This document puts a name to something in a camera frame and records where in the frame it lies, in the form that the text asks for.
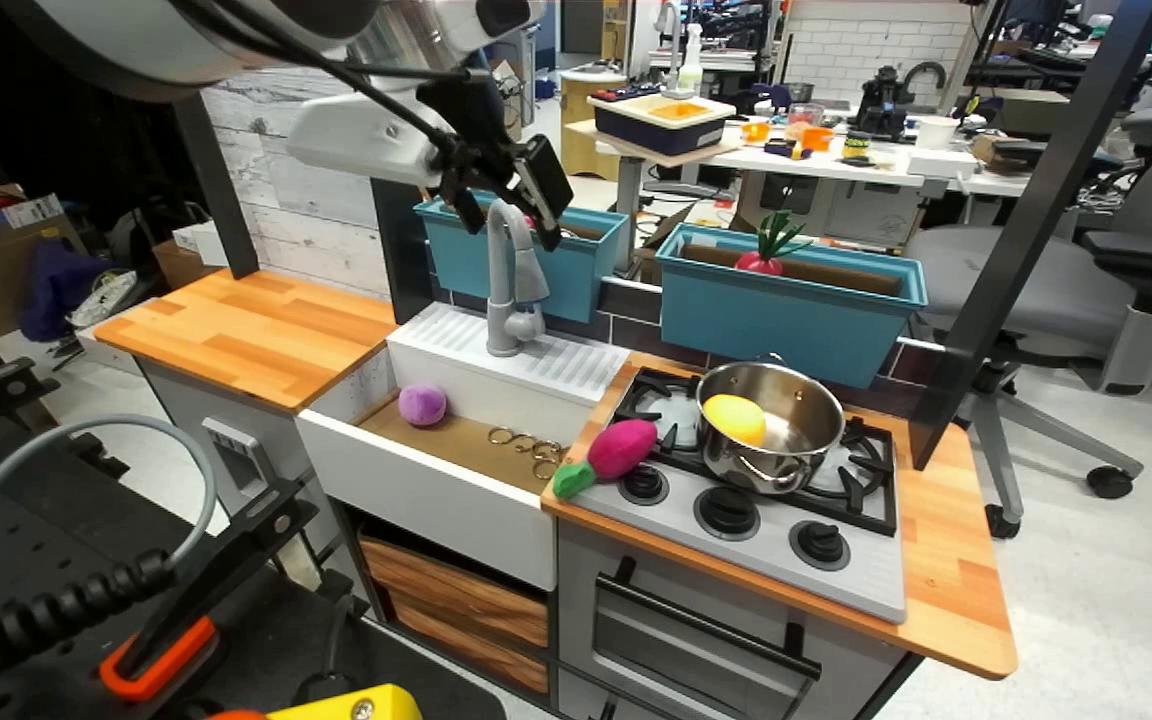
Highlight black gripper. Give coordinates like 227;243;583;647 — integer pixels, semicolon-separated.
417;67;579;255

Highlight grey faucet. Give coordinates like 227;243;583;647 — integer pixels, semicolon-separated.
485;195;558;359

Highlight small teal planter box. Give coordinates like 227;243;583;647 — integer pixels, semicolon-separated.
413;183;631;329

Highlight black tray with orange inside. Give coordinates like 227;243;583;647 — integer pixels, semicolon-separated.
591;91;739;161

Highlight white spray bottle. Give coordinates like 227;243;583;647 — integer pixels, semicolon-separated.
673;20;709;102

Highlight purple ball toy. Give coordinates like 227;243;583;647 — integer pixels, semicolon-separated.
398;385;458;434

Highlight pink toy plant green leaves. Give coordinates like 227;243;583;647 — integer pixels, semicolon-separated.
733;212;808;281

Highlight pink radish toy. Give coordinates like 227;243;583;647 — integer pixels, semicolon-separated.
550;417;666;504

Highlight wooden counter beside sink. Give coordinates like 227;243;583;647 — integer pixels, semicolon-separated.
92;269;401;417

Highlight white toy sink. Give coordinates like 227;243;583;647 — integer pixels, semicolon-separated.
294;300;637;598

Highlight large teal planter box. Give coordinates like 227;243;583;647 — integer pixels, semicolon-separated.
657;223;934;393

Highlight black stove knob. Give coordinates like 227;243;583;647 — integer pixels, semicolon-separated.
787;518;858;577
615;460;673;507
692;480;765;541

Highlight yellow lemon toy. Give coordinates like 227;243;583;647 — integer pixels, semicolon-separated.
699;393;778;451

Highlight white table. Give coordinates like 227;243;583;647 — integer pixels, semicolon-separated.
599;114;1042;205

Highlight silver metal pot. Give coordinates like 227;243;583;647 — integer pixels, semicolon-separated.
692;359;854;499

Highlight black kettle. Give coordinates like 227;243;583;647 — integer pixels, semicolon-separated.
849;60;951;144

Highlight wooden drawer front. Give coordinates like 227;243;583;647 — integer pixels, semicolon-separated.
349;531;558;699

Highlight blue bag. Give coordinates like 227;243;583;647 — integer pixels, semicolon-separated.
19;238;107;344

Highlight grey oven door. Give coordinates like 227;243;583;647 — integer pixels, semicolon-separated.
552;526;907;720

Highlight grey toy stove top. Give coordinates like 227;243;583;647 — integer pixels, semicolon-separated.
572;366;914;629

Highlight yellow tool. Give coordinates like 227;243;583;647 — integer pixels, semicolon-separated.
207;682;430;720

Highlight grey office chair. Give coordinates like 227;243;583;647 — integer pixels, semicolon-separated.
907;114;1152;546

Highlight wooden counter around stove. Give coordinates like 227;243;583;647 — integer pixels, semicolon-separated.
540;350;1020;686

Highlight wide black frame post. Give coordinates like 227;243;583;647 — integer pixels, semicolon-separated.
372;175;442;329

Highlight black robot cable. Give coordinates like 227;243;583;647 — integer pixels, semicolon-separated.
172;0;463;152

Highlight thin black frame post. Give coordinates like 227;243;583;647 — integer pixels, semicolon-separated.
172;90;266;281

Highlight grey cable loop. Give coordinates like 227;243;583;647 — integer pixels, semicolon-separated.
0;411;226;634

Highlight slanted black frame post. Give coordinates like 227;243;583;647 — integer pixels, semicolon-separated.
914;0;1152;473

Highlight black clamp orange handle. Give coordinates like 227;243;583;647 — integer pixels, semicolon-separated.
0;473;319;714

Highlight black corrugated hose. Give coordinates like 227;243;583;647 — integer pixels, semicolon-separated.
0;550;182;696

